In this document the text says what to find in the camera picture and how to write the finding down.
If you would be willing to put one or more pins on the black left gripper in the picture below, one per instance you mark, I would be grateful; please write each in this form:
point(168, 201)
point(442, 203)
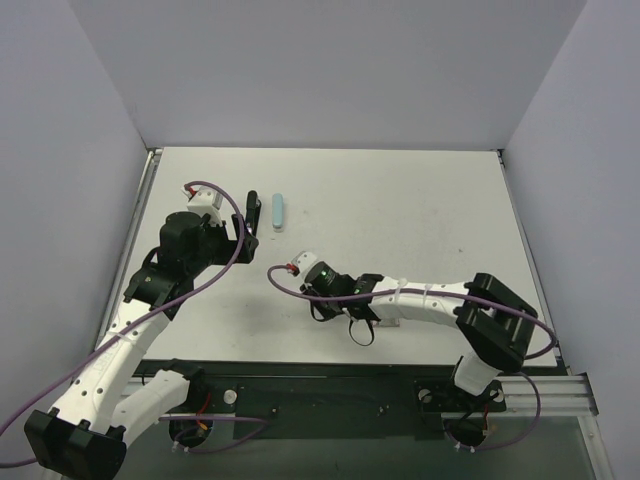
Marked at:
point(245, 237)

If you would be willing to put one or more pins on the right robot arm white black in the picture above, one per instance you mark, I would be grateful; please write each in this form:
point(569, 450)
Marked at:
point(502, 329)

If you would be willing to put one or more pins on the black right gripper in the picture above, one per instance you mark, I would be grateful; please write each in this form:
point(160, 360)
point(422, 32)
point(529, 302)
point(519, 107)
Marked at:
point(310, 290)

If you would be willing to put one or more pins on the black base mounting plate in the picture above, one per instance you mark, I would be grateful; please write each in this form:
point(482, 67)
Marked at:
point(306, 401)

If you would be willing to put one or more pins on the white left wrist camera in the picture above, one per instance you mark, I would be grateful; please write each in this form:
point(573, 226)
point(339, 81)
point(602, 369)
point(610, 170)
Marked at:
point(202, 201)

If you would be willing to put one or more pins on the staple box tray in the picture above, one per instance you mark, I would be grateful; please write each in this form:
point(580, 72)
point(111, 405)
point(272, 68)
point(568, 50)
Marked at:
point(389, 323)

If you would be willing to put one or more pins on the black stapler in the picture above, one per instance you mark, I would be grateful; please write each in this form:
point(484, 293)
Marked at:
point(253, 211)

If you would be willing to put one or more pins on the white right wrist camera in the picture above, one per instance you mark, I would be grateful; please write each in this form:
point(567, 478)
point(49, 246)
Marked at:
point(301, 263)

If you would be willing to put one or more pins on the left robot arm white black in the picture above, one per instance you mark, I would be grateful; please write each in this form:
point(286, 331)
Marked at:
point(85, 434)

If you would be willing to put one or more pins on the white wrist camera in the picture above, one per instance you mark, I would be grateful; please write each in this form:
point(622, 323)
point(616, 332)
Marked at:
point(301, 263)
point(202, 201)

